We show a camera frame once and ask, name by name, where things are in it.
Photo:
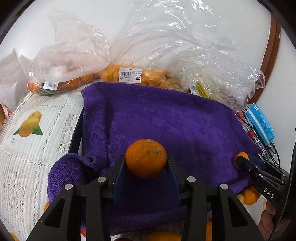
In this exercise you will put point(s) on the plastic bag of yellow fruit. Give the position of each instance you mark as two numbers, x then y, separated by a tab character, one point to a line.
217	75

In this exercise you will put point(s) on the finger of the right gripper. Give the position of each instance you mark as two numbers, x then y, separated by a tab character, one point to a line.
265	164
255	171

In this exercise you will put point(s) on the purple towel lined tray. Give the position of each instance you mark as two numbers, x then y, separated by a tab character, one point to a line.
202	135

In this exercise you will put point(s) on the large orange mandarin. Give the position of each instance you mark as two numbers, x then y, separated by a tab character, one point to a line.
146	158

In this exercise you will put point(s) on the plastic bag of oranges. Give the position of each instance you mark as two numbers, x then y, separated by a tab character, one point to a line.
81	52

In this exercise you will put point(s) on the small orange kumquat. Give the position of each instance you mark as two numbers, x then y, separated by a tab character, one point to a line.
240	155

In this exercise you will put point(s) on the brown wooden door frame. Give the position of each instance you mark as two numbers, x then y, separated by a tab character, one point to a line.
272	48

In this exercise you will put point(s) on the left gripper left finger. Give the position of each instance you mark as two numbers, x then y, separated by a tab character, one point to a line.
62	219

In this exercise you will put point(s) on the small orange fruit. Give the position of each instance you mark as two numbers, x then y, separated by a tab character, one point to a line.
208	231
46	206

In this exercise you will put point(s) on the orange mandarin front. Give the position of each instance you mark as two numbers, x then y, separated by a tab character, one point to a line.
251	195

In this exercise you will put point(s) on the bag of red fruits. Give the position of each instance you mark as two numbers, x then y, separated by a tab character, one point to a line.
243	120

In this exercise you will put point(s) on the small red hawthorn fruit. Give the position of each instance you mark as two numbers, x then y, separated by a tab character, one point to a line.
123	239

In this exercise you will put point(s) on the blue tissue box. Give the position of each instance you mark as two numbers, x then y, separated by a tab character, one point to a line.
260	123

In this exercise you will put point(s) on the white plastic bag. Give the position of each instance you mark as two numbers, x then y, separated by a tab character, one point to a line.
14	78

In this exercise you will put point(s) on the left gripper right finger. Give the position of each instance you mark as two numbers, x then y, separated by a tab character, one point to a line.
230	219

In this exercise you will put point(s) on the person's right hand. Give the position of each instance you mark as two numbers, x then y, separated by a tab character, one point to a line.
266	225

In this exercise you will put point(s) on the plastic bag of kumquats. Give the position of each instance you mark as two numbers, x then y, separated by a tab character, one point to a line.
155	31

